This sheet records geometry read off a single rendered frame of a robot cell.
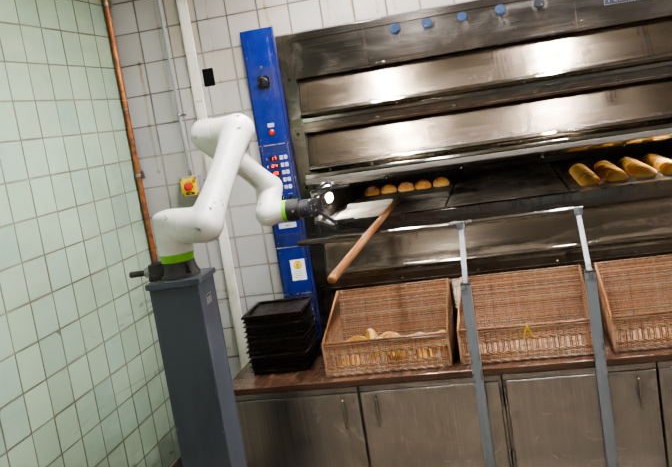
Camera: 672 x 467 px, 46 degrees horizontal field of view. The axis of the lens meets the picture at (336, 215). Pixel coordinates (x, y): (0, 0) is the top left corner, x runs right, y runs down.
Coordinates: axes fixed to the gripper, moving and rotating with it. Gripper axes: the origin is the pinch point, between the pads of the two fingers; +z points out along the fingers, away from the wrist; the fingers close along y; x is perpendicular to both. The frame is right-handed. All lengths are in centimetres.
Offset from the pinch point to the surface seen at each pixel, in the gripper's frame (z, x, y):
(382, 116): 11, -55, -32
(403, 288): 9, -51, 50
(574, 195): 93, -55, 17
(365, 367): -5, -6, 72
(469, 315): 43, 5, 51
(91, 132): -118, -19, -46
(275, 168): -44, -52, -15
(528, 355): 63, -6, 73
